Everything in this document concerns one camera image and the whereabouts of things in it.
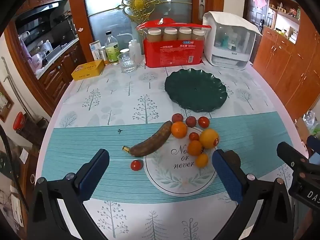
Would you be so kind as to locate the red door decoration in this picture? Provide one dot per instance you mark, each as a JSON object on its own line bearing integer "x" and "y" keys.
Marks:
{"x": 261, "y": 1}

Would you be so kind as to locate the red tomato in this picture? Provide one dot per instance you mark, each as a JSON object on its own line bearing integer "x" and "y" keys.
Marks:
{"x": 136, "y": 165}
{"x": 203, "y": 122}
{"x": 193, "y": 136}

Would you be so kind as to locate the red container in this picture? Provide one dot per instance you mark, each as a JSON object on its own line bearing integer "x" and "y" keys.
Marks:
{"x": 18, "y": 121}

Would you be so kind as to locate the red hawthorn fruit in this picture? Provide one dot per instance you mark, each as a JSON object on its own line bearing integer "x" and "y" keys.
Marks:
{"x": 190, "y": 121}
{"x": 177, "y": 117}

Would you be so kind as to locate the red paper cup pack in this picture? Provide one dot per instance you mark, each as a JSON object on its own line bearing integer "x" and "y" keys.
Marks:
{"x": 172, "y": 52}

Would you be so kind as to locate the gold door ornament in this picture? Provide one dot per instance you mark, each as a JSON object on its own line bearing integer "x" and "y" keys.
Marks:
{"x": 138, "y": 2}

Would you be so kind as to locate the overripe brown banana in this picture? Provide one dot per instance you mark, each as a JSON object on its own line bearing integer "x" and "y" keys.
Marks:
{"x": 150, "y": 142}

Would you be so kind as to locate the clear plastic bag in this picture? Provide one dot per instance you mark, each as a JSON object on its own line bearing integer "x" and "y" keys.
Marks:
{"x": 310, "y": 121}

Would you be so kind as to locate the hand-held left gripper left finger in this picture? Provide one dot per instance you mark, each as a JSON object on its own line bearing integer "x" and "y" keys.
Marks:
{"x": 93, "y": 177}

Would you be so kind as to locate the yellow orange with red sticker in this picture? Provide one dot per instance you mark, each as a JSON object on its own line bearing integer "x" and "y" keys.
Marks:
{"x": 208, "y": 137}

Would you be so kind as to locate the white countertop sterilizer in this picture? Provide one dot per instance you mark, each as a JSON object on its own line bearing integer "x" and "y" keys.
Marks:
{"x": 230, "y": 42}

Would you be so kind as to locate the white squeeze bottle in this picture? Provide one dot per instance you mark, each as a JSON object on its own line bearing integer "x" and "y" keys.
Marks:
{"x": 135, "y": 50}

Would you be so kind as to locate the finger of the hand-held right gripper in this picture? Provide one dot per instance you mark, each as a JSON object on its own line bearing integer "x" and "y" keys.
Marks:
{"x": 291, "y": 155}
{"x": 313, "y": 143}

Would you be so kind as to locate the clear bottle with green label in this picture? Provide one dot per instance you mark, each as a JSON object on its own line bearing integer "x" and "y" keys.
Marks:
{"x": 111, "y": 50}

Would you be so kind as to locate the orange-brown wooden cabinet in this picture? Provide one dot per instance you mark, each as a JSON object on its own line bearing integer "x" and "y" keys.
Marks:
{"x": 282, "y": 65}

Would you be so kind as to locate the orange mandarin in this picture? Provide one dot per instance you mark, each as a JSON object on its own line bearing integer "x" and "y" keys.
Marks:
{"x": 195, "y": 147}

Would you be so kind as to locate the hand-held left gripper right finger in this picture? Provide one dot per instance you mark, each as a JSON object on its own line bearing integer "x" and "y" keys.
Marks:
{"x": 227, "y": 180}

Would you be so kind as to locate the brown kitchen base cabinets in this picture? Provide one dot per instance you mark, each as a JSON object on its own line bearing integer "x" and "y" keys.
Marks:
{"x": 60, "y": 72}

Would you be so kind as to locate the small yellow-orange citrus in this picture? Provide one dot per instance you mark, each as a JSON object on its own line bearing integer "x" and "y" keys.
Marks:
{"x": 201, "y": 160}

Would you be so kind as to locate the small white carton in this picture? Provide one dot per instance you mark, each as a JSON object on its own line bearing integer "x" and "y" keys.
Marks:
{"x": 95, "y": 48}

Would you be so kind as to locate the wooden picture frame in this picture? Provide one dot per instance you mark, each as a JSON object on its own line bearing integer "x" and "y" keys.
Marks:
{"x": 6, "y": 105}

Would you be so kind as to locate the dark green scalloped plate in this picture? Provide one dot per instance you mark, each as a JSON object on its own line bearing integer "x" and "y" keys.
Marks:
{"x": 195, "y": 90}

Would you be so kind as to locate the large orange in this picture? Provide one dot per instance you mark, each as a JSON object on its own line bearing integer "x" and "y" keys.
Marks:
{"x": 179, "y": 129}

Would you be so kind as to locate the yellow flat box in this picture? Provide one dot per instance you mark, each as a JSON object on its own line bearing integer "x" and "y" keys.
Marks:
{"x": 87, "y": 70}

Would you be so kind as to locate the small metal can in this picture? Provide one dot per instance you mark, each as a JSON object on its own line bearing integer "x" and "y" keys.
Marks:
{"x": 103, "y": 53}

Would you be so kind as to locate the frosted glass door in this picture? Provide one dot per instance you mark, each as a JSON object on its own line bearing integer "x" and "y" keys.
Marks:
{"x": 105, "y": 10}

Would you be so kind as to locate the clear glass tumbler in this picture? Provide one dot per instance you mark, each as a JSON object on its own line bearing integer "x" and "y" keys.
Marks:
{"x": 127, "y": 63}

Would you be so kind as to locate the wooden display shelf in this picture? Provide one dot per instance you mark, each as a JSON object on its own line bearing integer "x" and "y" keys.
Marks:
{"x": 285, "y": 7}

